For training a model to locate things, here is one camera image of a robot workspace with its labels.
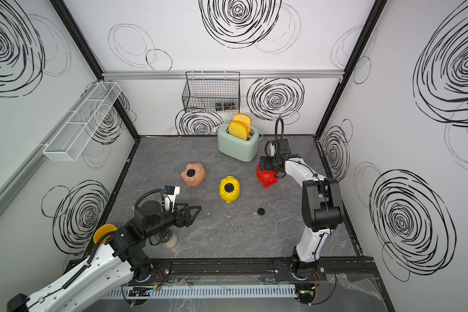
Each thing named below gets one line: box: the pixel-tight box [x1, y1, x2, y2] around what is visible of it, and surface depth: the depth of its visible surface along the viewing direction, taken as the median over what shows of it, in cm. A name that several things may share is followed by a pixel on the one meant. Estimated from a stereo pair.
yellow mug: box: [93, 224, 117, 246], surface depth 77 cm
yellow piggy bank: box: [219, 175, 241, 204], surface depth 90 cm
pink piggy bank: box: [180, 162, 207, 188], surface depth 95 cm
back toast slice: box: [233, 113, 252, 130], surface depth 101 cm
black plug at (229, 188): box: [224, 183, 235, 194], surface depth 90 cm
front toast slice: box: [228, 120, 249, 141], surface depth 99 cm
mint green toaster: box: [217, 125, 260, 162], surface depth 104 cm
